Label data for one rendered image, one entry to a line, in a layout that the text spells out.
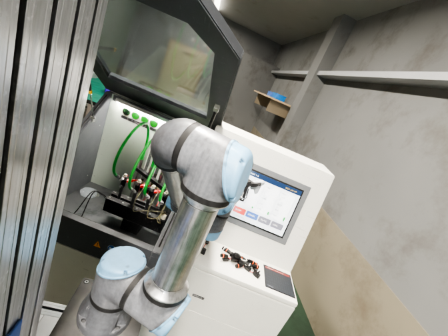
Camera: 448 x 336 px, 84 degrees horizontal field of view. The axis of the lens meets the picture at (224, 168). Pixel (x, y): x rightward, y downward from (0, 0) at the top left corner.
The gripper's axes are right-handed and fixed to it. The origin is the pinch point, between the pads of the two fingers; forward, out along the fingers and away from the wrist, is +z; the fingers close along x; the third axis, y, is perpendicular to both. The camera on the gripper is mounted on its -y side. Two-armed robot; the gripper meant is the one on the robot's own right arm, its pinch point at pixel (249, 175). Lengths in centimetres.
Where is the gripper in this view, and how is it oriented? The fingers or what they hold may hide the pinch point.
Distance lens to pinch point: 110.7
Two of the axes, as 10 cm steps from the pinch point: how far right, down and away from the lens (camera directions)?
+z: 3.4, -1.8, 9.2
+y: -2.6, 9.2, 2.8
